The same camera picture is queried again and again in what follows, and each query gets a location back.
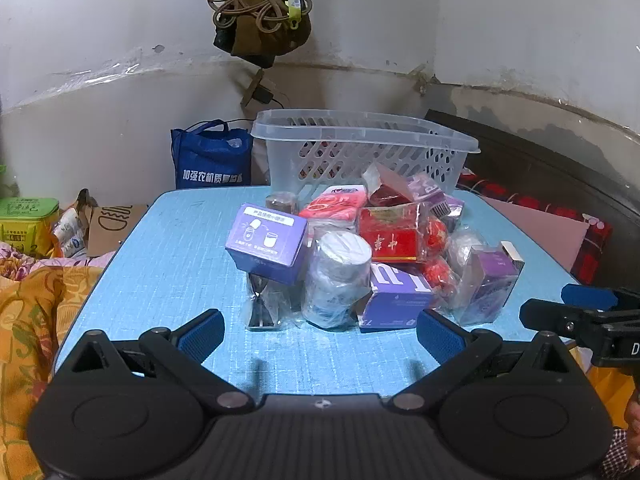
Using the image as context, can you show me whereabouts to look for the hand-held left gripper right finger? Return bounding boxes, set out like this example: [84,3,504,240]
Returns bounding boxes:
[382,309,593,413]

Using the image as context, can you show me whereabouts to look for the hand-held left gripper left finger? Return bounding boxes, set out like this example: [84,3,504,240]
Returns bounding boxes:
[52,309,256,416]

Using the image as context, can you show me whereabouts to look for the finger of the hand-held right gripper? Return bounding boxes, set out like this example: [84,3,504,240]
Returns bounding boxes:
[519,298,601,347]
[561,283,621,312]

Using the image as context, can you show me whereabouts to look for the red ornament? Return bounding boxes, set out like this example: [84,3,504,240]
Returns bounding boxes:
[420,216,449,261]
[422,257,458,298]

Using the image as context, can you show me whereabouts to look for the clear plastic basket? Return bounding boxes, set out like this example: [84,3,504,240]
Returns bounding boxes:
[250,109,482,201]

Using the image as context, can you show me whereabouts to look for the person's right forearm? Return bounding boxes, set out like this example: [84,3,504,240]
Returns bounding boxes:
[600,400,640,480]

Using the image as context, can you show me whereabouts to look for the yellow cloth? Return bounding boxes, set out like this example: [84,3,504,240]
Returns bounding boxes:
[585,365,636,431]

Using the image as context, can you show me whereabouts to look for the red plaid cloth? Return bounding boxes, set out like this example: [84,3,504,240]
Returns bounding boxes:
[456,170,613,283]

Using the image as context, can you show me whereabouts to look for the purple box with white letters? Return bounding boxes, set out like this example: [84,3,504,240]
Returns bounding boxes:
[357,262,433,331]

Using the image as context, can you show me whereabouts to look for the dark item in clear bag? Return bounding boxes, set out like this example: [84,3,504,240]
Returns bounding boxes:
[245,272,293,332]

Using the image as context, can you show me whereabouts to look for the purple item in clear box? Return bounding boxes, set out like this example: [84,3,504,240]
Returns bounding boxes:
[457,241,525,326]

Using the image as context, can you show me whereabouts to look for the pink cloth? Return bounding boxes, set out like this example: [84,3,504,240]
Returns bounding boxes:
[480,195,591,273]

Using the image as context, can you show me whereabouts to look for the silver wrapped item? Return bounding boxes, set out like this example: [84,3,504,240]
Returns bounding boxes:
[447,225,488,266]

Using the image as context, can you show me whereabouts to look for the red box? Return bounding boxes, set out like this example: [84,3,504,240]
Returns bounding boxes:
[359,203,423,264]

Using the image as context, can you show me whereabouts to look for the purple box with cup print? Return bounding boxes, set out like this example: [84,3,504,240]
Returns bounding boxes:
[225,202,309,286]

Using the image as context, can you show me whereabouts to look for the silver can in plastic wrap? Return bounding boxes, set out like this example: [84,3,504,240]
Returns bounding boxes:
[302,230,373,330]

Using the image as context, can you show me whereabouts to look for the dark wooden headboard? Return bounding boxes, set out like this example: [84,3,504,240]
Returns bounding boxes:
[425,109,640,291]

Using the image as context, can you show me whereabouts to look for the cardboard box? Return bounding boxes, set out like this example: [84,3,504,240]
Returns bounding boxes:
[75,189,150,258]

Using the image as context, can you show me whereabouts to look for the purple foil pack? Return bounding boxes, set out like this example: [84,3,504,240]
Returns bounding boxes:
[407,172,466,231]

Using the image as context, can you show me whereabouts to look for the small dark jar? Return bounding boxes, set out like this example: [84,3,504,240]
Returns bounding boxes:
[265,192,299,216]

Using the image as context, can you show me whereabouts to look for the dark red open carton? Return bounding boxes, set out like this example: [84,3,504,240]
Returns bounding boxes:
[362,162,416,206]

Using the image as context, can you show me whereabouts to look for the white snack packets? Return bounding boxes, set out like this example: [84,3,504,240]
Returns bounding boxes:
[52,207,86,258]

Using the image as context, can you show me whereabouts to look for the pink red packet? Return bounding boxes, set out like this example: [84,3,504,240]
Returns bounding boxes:
[298,185,368,223]

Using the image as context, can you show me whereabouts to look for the blue tote bag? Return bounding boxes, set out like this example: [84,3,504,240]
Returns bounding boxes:
[170,120,253,190]

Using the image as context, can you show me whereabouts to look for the orange blanket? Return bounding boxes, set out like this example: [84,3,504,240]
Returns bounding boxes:
[0,265,103,480]

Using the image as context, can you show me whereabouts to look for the pink floral blanket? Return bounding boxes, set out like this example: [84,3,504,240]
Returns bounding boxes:
[0,240,116,281]

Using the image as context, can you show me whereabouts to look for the green box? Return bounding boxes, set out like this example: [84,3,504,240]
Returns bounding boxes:
[0,197,60,256]

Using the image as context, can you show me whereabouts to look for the brown hanging bag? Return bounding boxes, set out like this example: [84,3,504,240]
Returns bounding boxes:
[214,0,313,68]

